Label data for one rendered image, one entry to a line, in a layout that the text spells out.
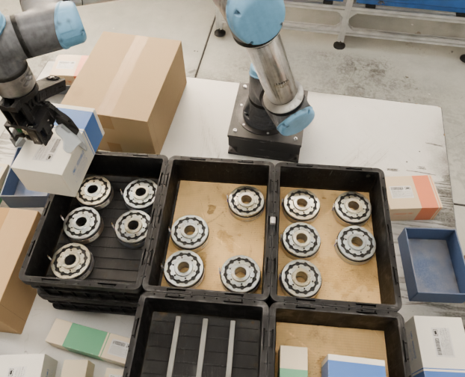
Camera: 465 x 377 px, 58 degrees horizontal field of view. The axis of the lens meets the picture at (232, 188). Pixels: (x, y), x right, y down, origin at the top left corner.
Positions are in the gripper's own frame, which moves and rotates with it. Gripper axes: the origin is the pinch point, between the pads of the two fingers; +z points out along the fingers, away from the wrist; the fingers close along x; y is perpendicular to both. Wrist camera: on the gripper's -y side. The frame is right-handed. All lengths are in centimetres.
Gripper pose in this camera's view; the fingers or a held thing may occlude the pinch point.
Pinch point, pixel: (58, 143)
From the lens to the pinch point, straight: 108.0
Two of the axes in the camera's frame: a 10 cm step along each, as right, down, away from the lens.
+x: 9.8, 1.4, -1.1
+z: 0.1, 5.5, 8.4
